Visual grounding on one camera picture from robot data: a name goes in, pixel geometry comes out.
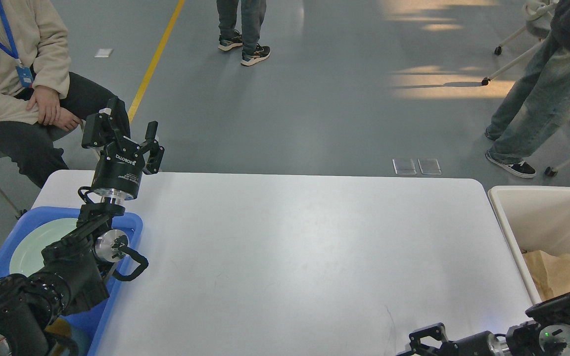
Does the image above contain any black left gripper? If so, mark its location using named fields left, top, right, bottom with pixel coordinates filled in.
left=81, top=97, right=165, bottom=200

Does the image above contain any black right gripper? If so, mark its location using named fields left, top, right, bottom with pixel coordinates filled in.
left=396, top=322, right=509, bottom=356

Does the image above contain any brown paper bag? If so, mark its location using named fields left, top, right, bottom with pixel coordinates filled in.
left=522, top=250, right=570, bottom=301

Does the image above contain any green plate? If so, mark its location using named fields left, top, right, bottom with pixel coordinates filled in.
left=9, top=217, right=77, bottom=276

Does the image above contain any dark teal mug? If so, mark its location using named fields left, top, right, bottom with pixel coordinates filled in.
left=45, top=318, right=91, bottom=356

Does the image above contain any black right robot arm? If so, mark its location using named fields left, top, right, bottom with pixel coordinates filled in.
left=402, top=292, right=570, bottom=356

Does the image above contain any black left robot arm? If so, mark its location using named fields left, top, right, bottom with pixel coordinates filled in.
left=0, top=98, right=164, bottom=356

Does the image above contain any person in beige sweater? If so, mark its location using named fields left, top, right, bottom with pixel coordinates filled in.
left=0, top=0, right=114, bottom=187

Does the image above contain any person in black sneakers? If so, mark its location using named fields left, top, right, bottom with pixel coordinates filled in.
left=216, top=0, right=271, bottom=67

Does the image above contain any blue plastic tray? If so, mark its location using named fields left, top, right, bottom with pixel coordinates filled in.
left=0, top=206, right=121, bottom=356

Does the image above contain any white plastic bin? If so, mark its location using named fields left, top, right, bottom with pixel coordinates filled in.
left=488, top=185, right=570, bottom=304

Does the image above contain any person in blue jeans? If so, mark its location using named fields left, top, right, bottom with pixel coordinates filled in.
left=484, top=0, right=570, bottom=178

